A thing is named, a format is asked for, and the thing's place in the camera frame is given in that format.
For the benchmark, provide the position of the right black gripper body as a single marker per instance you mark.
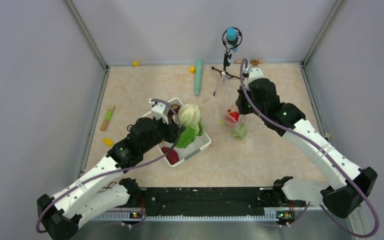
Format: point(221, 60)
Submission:
point(244, 106)

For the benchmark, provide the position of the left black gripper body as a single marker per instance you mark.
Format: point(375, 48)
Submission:
point(165, 132)

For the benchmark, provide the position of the red toy apple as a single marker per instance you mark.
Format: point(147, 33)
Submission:
point(233, 117)

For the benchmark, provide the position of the clear pink zip top bag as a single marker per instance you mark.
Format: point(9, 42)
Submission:
point(226, 95)

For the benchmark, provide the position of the green toy napa cabbage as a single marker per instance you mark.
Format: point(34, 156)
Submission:
point(191, 119)

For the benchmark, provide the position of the green toy apple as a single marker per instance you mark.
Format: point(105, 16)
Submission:
point(239, 133)

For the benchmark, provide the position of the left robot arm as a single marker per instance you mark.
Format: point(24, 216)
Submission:
point(66, 211)

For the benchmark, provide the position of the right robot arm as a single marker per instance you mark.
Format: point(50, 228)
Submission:
point(347, 185)

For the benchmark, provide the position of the dark purple toy mangosteen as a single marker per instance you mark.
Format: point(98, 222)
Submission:
point(176, 109)

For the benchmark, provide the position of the dark red toy vegetable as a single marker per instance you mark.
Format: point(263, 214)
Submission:
point(172, 156)

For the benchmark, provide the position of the white perforated plastic basket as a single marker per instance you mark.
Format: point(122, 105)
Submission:
point(199, 145)

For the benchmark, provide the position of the brown wooden block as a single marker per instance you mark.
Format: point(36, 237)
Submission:
point(256, 62)

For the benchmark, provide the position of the black tripod microphone stand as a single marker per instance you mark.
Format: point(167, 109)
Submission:
point(226, 63)

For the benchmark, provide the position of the teal cylindrical toy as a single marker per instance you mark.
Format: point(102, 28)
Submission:
point(199, 64)

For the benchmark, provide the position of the yellow block left side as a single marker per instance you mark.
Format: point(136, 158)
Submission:
point(108, 142)

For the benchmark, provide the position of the green and wood toy knife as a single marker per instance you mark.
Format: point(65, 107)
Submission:
point(107, 117)

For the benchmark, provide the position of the yellow block near teal toy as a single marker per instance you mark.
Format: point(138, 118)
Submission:
point(192, 70)

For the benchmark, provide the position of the blue microphone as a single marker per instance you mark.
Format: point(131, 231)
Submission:
point(232, 39)

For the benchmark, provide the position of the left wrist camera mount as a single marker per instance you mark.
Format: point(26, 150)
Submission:
point(160, 109)

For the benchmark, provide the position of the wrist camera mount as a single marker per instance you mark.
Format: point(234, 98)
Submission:
point(253, 73)
point(160, 109)

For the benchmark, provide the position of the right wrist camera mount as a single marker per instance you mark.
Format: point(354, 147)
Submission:
point(253, 73)

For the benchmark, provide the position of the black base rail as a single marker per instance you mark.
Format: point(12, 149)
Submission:
point(209, 201)

